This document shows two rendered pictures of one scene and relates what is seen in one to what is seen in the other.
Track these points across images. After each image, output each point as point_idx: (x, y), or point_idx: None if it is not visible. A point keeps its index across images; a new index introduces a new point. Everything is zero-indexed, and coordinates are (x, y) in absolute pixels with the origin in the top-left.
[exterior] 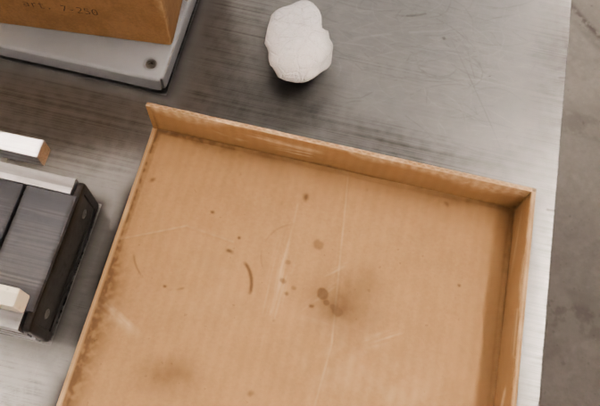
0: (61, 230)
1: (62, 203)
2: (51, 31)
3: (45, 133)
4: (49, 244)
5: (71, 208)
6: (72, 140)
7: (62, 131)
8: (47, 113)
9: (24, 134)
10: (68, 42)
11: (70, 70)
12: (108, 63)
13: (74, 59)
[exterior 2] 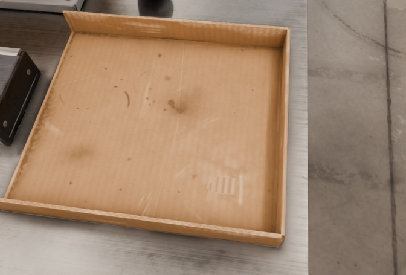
0: (9, 73)
1: (11, 60)
2: None
3: (11, 41)
4: (2, 81)
5: (16, 61)
6: (27, 43)
7: (21, 39)
8: (13, 32)
9: (0, 43)
10: None
11: (26, 11)
12: (45, 0)
13: (26, 0)
